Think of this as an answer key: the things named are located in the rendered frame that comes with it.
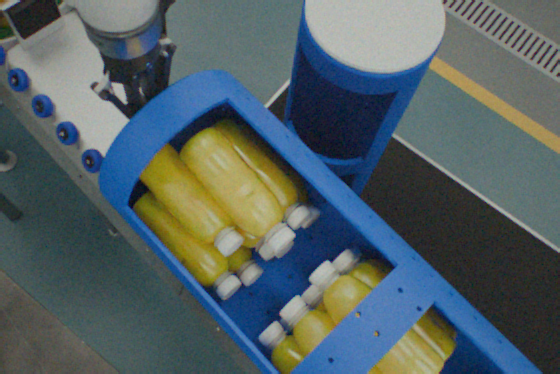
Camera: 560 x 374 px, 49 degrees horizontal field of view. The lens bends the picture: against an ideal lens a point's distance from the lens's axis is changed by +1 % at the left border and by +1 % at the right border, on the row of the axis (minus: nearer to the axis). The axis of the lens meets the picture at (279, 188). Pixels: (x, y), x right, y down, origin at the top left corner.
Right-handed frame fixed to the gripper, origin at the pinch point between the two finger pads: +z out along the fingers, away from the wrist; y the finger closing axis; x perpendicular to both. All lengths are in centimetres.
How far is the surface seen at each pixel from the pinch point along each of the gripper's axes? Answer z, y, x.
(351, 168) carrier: 57, -43, 17
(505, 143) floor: 116, -122, 38
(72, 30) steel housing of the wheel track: 23.4, -7.0, -37.0
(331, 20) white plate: 12.4, -42.6, 0.7
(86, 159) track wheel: 19.4, 9.0, -9.8
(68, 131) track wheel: 18.3, 8.1, -15.8
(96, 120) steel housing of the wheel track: 23.4, 2.1, -17.2
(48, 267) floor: 116, 30, -36
